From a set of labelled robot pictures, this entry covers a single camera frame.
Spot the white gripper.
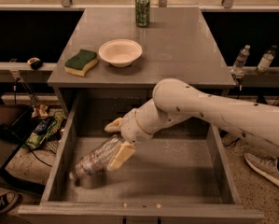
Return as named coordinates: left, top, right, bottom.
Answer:
left=105, top=108, right=153, bottom=171

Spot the clear plastic water bottle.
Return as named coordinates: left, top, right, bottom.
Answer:
left=69, top=134, right=124, bottom=181

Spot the white paper bowl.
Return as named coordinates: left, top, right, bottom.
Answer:
left=98, top=39, right=143, bottom=67

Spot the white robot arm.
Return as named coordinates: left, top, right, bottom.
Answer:
left=105, top=78, right=279, bottom=158

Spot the open grey top drawer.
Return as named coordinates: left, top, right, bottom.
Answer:
left=19, top=91, right=264, bottom=224

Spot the grey cabinet with top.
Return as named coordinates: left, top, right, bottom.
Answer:
left=49, top=7, right=234, bottom=123

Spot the clear bottle on shelf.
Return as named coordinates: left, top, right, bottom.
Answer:
left=230, top=45, right=250, bottom=77

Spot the green snack bags pile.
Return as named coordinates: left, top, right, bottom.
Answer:
left=22, top=105, right=66, bottom=153

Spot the green yellow sponge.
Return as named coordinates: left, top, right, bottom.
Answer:
left=64, top=49, right=98, bottom=77

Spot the dark chair at left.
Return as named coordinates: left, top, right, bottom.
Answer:
left=0, top=97, right=45, bottom=195

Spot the yellow black tape measure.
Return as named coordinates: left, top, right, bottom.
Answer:
left=27, top=57, right=43, bottom=70

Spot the black canvas sneaker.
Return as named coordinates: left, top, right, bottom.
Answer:
left=0, top=191, right=20, bottom=214

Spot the green soda can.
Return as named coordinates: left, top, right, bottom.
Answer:
left=135, top=0, right=150, bottom=27

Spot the grey knit sneaker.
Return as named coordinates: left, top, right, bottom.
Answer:
left=244, top=153, right=279, bottom=187

